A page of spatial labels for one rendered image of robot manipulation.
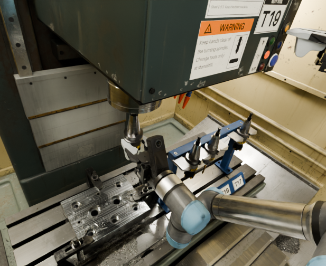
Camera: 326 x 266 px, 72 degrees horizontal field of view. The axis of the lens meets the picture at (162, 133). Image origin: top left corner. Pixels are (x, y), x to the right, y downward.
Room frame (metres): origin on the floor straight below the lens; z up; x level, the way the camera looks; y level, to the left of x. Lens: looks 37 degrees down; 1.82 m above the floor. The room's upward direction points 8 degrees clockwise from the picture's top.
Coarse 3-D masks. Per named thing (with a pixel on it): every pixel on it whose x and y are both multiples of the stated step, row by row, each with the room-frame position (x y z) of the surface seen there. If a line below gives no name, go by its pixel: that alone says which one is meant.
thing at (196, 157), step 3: (195, 141) 0.67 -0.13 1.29; (195, 144) 0.65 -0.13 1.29; (192, 147) 0.65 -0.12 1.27; (195, 147) 0.64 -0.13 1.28; (198, 147) 0.64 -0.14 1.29; (192, 150) 0.65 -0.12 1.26; (195, 150) 0.64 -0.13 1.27; (198, 150) 0.64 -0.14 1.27; (189, 153) 0.66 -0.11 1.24; (192, 153) 0.64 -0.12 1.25; (195, 153) 0.64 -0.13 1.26; (198, 153) 0.64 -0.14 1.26; (189, 156) 0.65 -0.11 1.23; (192, 156) 0.64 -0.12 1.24; (195, 156) 0.64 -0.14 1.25; (198, 156) 0.64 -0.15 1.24; (192, 159) 0.63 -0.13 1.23; (195, 159) 0.63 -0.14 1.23; (198, 159) 0.64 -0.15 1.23
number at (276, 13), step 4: (272, 8) 0.56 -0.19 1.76; (276, 8) 0.57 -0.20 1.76; (280, 8) 0.58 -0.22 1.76; (272, 12) 0.56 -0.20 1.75; (276, 12) 0.57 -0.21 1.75; (280, 12) 0.58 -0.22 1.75; (272, 16) 0.56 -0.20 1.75; (276, 16) 0.58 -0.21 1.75; (280, 16) 0.59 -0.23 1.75; (268, 20) 0.56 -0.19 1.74; (272, 20) 0.57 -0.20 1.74; (276, 20) 0.58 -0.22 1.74; (268, 24) 0.56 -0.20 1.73; (272, 24) 0.57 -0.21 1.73; (276, 24) 0.59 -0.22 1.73; (268, 28) 0.57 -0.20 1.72; (272, 28) 0.58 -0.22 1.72
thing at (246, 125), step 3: (246, 120) 0.87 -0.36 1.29; (243, 123) 0.88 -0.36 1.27; (246, 123) 0.87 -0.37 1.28; (249, 123) 0.87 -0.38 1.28; (243, 126) 0.87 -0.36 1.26; (246, 126) 0.86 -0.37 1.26; (249, 126) 0.87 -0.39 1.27; (240, 129) 0.87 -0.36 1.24; (243, 129) 0.86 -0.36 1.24; (246, 129) 0.86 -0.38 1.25; (243, 132) 0.86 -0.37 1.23; (246, 132) 0.86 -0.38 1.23
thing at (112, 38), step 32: (32, 0) 0.81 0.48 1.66; (64, 0) 0.58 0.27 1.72; (96, 0) 0.45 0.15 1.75; (128, 0) 0.37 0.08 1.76; (160, 0) 0.35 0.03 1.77; (192, 0) 0.40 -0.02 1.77; (64, 32) 0.60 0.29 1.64; (96, 32) 0.46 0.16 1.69; (128, 32) 0.37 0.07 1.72; (160, 32) 0.36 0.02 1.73; (192, 32) 0.40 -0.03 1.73; (96, 64) 0.46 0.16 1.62; (128, 64) 0.37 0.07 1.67; (160, 64) 0.36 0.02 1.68; (128, 96) 0.37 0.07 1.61; (160, 96) 0.37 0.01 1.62
